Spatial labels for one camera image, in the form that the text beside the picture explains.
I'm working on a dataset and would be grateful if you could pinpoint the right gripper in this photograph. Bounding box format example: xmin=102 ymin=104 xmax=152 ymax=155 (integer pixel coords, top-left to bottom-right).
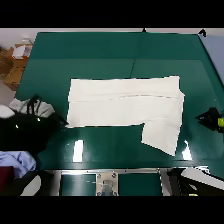
xmin=194 ymin=107 xmax=224 ymax=134

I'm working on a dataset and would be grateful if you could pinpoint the white shirt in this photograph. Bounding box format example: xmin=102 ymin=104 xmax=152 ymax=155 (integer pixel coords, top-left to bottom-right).
xmin=65 ymin=75 xmax=186 ymax=157

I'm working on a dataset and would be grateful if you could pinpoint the pale grey garment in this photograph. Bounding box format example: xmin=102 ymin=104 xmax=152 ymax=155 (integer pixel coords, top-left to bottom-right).
xmin=9 ymin=97 xmax=55 ymax=119

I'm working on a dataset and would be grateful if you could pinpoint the black garment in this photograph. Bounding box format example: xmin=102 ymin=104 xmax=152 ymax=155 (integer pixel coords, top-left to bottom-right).
xmin=0 ymin=128 xmax=52 ymax=156

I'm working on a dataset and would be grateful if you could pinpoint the light blue garment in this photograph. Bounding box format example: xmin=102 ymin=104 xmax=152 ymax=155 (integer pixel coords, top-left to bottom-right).
xmin=0 ymin=150 xmax=37 ymax=179

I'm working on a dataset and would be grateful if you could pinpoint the cardboard box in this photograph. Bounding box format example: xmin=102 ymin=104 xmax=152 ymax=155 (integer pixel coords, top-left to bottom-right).
xmin=2 ymin=43 xmax=34 ymax=92

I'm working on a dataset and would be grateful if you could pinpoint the red garment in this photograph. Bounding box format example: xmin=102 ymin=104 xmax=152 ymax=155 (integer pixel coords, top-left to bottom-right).
xmin=0 ymin=165 xmax=16 ymax=192

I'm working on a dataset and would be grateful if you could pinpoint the silver frame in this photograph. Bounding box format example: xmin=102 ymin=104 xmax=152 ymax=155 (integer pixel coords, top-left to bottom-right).
xmin=43 ymin=166 xmax=212 ymax=197

